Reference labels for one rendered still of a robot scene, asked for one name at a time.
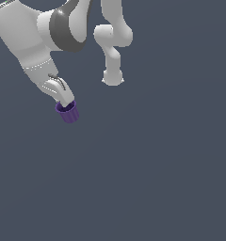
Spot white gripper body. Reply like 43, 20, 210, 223
22, 57, 60, 93

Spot purple ribbed cup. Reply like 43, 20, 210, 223
54, 99, 81, 124

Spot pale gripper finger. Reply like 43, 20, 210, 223
48, 74, 75, 108
39, 82, 62, 104

